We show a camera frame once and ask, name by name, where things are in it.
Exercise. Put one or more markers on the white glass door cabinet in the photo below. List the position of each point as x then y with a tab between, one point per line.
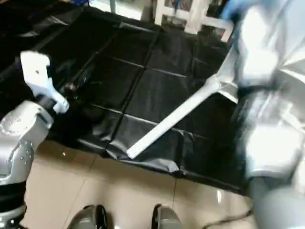
195	16

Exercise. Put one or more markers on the black work mat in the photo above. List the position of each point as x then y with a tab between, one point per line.
143	86

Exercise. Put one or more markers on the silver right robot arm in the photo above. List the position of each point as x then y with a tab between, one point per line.
271	143

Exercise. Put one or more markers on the white plastic table top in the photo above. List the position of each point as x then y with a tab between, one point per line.
224	86

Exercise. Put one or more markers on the silver robot right leg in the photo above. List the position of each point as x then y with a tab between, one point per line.
167	218

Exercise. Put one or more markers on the white plastic table leg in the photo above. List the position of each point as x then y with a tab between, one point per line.
176	117

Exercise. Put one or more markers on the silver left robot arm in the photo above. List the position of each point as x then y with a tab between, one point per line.
19	138

